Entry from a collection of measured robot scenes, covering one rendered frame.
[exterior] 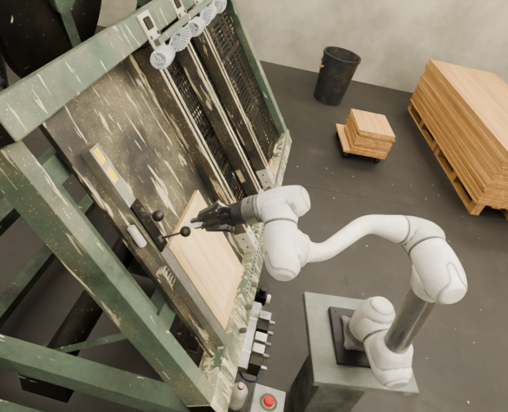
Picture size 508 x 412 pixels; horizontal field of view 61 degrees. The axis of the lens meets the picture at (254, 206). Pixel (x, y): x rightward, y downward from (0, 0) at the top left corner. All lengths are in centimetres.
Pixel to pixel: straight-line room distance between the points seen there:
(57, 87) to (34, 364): 110
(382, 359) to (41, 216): 139
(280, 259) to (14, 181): 71
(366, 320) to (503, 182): 325
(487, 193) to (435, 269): 358
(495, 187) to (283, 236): 397
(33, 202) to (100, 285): 31
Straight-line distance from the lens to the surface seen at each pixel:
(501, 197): 515
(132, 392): 184
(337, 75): 603
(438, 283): 148
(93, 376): 188
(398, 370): 195
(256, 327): 212
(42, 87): 124
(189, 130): 186
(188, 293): 164
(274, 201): 129
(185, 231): 144
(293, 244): 124
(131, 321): 142
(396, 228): 153
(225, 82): 239
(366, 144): 497
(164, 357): 153
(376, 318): 201
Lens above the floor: 245
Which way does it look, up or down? 39 degrees down
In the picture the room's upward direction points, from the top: 16 degrees clockwise
